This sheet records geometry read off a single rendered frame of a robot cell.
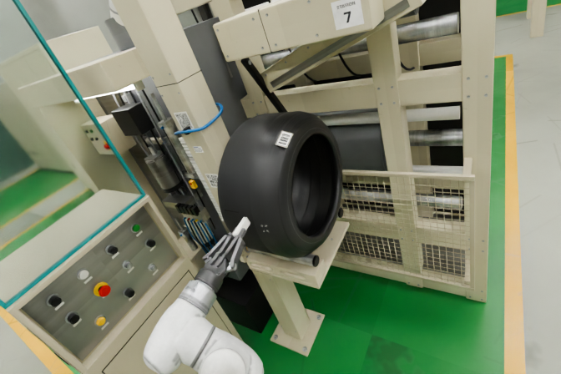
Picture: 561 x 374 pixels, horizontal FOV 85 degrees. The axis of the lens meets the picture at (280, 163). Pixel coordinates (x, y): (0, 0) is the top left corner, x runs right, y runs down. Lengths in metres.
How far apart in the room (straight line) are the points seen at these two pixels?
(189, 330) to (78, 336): 0.68
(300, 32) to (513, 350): 1.81
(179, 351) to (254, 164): 0.53
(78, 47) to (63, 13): 6.48
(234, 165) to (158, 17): 0.55
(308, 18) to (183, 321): 0.95
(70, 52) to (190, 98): 3.13
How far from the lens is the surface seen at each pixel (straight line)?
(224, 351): 0.84
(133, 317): 1.51
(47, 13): 10.61
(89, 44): 4.35
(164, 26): 1.19
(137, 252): 1.48
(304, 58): 1.30
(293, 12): 1.12
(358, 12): 1.04
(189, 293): 0.90
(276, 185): 0.95
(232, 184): 1.03
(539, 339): 2.17
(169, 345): 0.87
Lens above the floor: 1.82
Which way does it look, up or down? 28 degrees down
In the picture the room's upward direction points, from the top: 20 degrees counter-clockwise
